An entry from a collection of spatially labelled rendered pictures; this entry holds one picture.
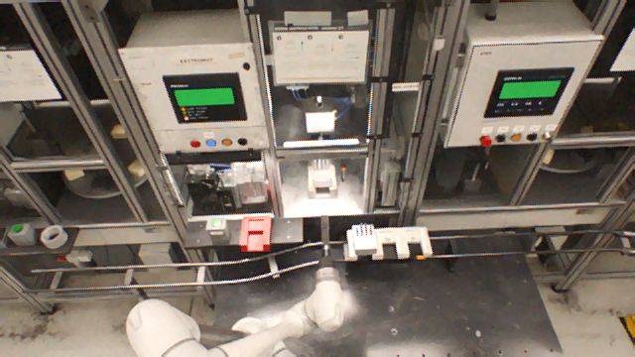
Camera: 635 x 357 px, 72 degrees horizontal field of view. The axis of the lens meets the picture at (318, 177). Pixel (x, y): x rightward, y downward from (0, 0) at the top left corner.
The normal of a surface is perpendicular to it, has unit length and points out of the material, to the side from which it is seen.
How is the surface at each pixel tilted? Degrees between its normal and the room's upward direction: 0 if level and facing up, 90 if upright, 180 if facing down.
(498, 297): 0
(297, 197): 0
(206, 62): 90
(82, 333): 0
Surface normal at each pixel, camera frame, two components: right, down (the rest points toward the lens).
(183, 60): 0.04, 0.75
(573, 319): -0.03, -0.66
